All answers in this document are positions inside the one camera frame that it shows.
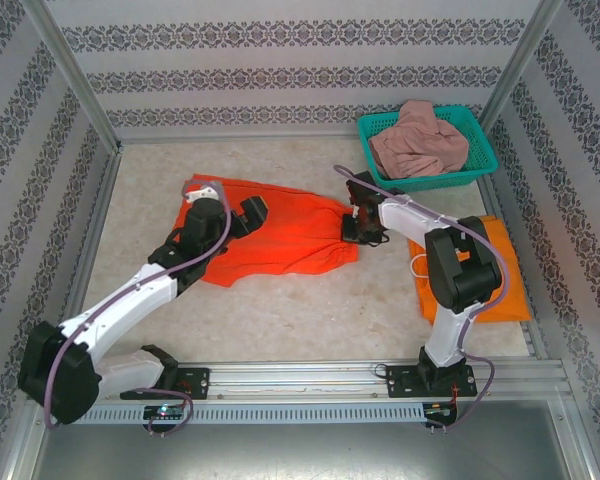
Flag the red-orange shorts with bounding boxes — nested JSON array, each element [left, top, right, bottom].
[[173, 173, 360, 290]]

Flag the pink shorts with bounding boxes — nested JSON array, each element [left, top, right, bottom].
[[368, 99, 470, 180]]

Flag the light orange shorts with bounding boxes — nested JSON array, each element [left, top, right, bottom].
[[407, 214, 533, 324]]

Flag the teal plastic mesh basket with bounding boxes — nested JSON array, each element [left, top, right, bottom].
[[356, 104, 500, 195]]

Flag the small circuit board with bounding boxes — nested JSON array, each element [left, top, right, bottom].
[[423, 402, 459, 419], [143, 404, 187, 420]]

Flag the grey sheet metal panel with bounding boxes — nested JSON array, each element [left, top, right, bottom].
[[9, 399, 594, 480]]

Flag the aluminium cross rail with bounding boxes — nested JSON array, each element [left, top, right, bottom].
[[114, 124, 361, 147]]

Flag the aluminium side rail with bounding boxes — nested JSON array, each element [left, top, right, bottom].
[[47, 144, 124, 365], [477, 174, 549, 360]]

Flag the aluminium mounting rail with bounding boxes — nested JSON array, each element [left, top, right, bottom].
[[27, 359, 569, 401]]

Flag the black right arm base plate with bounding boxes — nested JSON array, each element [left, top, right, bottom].
[[384, 364, 478, 400]]

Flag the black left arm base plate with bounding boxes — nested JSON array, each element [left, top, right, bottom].
[[119, 367, 211, 401]]

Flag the grey slotted cable duct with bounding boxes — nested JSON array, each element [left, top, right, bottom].
[[87, 402, 426, 425]]

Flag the aluminium frame post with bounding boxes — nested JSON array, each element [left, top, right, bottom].
[[479, 0, 565, 134], [19, 0, 125, 154]]

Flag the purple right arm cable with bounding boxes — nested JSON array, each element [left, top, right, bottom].
[[332, 163, 510, 435]]

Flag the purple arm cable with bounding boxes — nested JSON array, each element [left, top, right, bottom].
[[43, 182, 230, 437], [332, 163, 510, 435]]

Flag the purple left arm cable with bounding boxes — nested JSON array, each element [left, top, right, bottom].
[[43, 182, 230, 437]]

